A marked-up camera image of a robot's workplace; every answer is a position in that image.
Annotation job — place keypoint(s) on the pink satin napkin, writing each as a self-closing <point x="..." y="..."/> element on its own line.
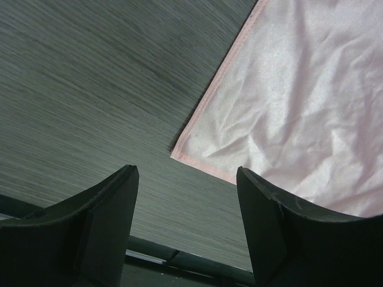
<point x="298" y="100"/>

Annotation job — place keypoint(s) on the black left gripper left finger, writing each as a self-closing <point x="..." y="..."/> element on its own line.
<point x="77" y="242"/>

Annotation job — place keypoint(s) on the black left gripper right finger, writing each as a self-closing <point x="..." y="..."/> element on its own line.
<point x="293" y="242"/>

